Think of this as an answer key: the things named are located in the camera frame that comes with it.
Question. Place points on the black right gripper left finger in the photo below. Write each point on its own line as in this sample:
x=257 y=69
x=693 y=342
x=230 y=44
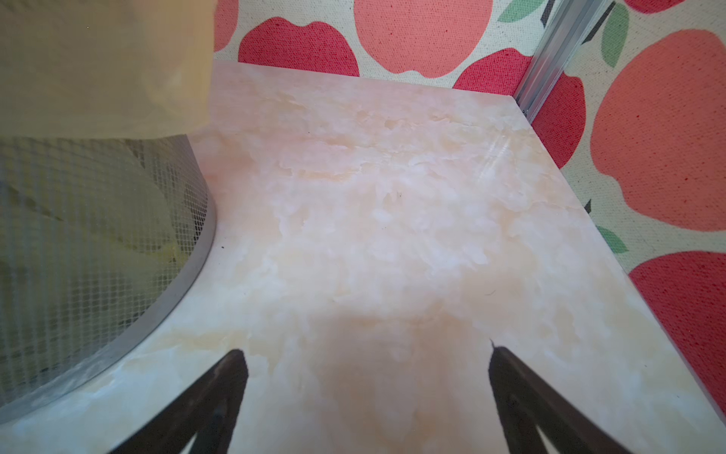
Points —
x=202 y=418

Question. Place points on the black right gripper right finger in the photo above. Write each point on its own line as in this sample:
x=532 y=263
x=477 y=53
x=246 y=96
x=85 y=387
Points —
x=529 y=408

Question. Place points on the right aluminium frame post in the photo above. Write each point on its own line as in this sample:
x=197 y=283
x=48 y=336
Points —
x=568 y=27

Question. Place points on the yellow plastic bin liner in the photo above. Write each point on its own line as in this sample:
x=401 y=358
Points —
x=105 y=69

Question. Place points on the metal mesh trash bin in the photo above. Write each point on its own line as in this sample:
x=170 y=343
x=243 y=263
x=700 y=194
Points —
x=100 y=240

